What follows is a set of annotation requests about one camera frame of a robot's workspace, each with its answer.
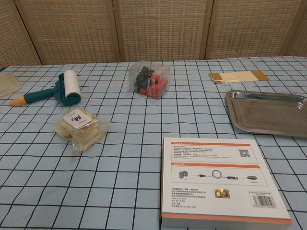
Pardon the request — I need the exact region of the bag of cookies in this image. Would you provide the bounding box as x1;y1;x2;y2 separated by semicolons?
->
54;107;111;151

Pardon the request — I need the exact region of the stainless steel tray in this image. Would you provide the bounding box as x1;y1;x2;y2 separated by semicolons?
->
224;90;307;138

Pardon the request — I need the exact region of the clear bag of red black items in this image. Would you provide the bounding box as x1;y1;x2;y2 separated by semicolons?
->
128;60;171;99

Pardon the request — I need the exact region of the blue checkered tablecloth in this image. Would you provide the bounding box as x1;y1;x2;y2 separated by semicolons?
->
0;55;307;230

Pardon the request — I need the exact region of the woven rattan folding screen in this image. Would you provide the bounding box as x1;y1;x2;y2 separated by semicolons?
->
0;0;307;69

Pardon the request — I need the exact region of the white orange product box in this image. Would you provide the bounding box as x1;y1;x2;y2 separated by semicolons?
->
160;137;294;228

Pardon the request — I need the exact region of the tan envelope with tag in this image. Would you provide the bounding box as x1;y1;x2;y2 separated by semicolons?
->
208;71;270;84

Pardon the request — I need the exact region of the teal lint roller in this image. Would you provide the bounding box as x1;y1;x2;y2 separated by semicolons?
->
9;69;82;107

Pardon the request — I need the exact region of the beige plastic lid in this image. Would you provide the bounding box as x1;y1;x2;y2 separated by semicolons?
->
0;73;22;97

